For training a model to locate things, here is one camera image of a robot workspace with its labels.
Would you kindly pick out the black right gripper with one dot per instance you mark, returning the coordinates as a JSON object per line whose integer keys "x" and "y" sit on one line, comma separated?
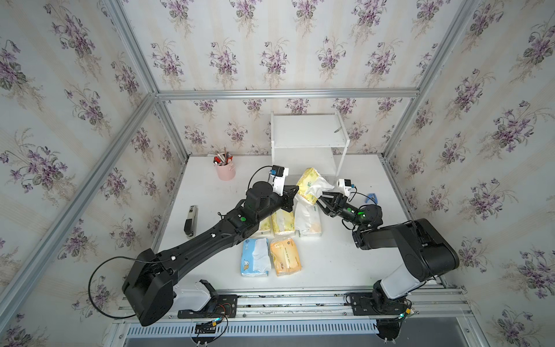
{"x": 339, "y": 207}

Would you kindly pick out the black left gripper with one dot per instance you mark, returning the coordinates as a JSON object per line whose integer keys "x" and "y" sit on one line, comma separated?
{"x": 287, "y": 196}

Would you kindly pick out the yellow tissue pack shelf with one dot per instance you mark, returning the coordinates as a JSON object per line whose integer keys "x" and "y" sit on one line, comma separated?
{"x": 312, "y": 186}

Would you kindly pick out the white tissue box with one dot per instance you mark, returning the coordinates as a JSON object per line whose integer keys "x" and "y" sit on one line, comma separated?
{"x": 307, "y": 219}

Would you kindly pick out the yellow green tissue pack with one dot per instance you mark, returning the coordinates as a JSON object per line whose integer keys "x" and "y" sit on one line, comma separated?
{"x": 265, "y": 229}

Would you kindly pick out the orange tissue pack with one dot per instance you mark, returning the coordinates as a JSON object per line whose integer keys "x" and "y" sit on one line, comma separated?
{"x": 285, "y": 256}

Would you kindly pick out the blue tissue pack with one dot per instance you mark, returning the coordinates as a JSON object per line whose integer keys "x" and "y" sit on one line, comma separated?
{"x": 255, "y": 258}

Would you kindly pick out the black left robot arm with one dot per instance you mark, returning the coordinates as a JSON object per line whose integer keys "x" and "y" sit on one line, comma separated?
{"x": 149, "y": 285}

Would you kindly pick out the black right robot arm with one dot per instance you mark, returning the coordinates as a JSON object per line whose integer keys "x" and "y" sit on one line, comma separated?
{"x": 424, "y": 251}

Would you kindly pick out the white two-tier shelf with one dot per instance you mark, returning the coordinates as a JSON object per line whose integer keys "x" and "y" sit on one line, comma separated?
{"x": 300, "y": 142}

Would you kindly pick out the blue plastic clip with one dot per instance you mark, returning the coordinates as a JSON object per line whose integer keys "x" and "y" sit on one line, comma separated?
{"x": 371, "y": 197}

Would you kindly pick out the pink pen cup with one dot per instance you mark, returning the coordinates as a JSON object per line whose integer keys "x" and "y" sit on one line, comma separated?
{"x": 226, "y": 172}

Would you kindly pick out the red pens in cup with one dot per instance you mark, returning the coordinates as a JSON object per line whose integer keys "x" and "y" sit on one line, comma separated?
{"x": 221, "y": 155}

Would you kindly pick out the black stapler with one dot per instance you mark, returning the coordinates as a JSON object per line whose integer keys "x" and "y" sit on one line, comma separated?
{"x": 190, "y": 225}

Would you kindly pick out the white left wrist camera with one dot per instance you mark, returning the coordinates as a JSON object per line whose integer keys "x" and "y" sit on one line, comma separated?
{"x": 278, "y": 176}

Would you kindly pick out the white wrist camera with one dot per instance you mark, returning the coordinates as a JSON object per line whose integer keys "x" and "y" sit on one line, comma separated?
{"x": 278, "y": 176}
{"x": 346, "y": 187}

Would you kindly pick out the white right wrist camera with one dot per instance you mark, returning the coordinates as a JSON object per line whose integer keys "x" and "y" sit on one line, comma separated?
{"x": 346, "y": 187}

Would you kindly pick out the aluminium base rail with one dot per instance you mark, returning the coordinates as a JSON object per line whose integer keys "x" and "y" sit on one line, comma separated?
{"x": 298, "y": 313}

